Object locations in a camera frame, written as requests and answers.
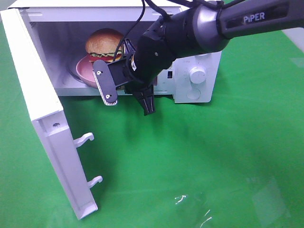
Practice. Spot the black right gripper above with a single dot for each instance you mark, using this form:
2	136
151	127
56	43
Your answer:
161	44

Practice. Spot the pink speckled plate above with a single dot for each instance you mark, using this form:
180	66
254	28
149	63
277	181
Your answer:
85	70

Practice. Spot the burger with lettuce and cheese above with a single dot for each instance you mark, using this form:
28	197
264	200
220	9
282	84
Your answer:
102	44

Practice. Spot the round white door-release button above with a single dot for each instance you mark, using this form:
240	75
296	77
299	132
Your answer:
193	94

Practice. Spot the green table cloth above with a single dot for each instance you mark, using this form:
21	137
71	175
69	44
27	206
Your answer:
235	162

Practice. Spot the white microwave oven body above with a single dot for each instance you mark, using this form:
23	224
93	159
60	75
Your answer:
47	41

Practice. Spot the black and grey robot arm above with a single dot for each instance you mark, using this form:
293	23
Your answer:
204	28

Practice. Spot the white microwave door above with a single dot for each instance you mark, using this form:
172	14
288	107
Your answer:
47	113

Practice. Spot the white microwave knob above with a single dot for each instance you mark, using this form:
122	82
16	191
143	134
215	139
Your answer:
197	75

